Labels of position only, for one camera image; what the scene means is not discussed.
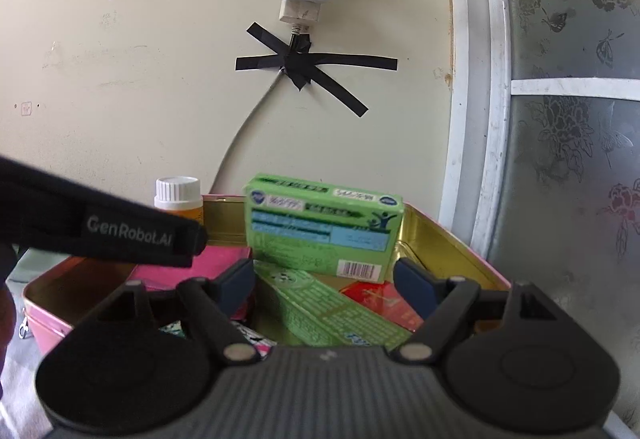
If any magenta zip pouch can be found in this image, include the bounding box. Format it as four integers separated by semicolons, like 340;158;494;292
127;244;252;292

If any white framed frosted window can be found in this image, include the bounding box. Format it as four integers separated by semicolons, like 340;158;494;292
439;0;640;439

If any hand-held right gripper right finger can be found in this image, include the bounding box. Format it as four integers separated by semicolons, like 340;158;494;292
392;258;557;364

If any red cardboard box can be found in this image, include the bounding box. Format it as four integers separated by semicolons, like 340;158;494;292
340;280;426;332

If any light teal zip pouch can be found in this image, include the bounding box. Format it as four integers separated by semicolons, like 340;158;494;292
7;246;76;285

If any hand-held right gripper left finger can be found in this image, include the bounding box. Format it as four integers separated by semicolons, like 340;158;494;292
95;258;261;362

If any black tape strip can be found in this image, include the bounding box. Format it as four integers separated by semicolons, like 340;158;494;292
246;22;370;118
236;52;398;73

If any long green toothpaste box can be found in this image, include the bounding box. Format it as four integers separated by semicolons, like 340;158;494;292
252;259;416;348

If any green floral tissue packet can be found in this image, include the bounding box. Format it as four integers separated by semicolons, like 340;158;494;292
160;314;277;351

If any small green cardboard box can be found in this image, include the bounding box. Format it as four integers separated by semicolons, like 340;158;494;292
243;173;405;283

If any grey wall cable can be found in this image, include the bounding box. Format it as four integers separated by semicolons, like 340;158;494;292
219;69;287;196

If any pink tin box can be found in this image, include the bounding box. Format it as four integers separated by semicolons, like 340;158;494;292
22;194;513;356

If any white capped bottle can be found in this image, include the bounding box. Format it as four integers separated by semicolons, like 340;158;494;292
153;176;205;227

